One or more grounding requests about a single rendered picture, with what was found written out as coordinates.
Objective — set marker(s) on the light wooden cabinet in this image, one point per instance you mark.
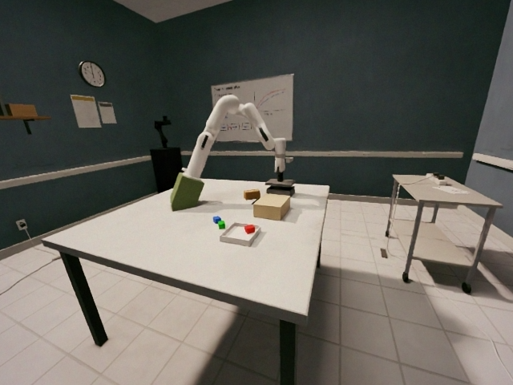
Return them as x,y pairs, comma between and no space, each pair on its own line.
271,206

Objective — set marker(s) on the red block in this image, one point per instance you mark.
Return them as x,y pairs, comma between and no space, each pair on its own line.
249,229

